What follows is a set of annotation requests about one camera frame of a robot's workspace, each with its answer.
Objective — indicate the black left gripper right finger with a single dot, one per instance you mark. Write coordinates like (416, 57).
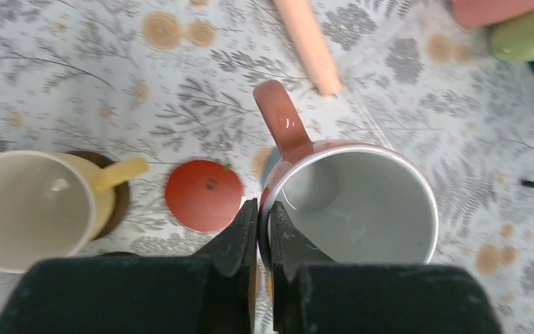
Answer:
(314, 294)

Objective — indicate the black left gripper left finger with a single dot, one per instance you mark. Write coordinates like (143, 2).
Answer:
(210, 291)

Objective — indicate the red smiley coaster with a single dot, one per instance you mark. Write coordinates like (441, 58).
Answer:
(204, 195)

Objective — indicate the pink mug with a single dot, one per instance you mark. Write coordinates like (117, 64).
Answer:
(356, 202)
(475, 13)

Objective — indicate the dark walnut coaster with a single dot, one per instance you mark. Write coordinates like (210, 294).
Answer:
(122, 194)

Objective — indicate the blue-grey smiley coaster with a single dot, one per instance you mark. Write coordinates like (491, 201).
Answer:
(272, 159)

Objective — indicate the yellow mug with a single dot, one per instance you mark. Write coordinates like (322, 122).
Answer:
(52, 204)

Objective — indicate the pink mug back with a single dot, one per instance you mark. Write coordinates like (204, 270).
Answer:
(475, 13)

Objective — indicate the light green mug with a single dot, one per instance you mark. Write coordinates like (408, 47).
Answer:
(513, 40)

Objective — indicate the pink silicone microphone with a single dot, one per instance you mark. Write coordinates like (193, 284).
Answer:
(309, 42)

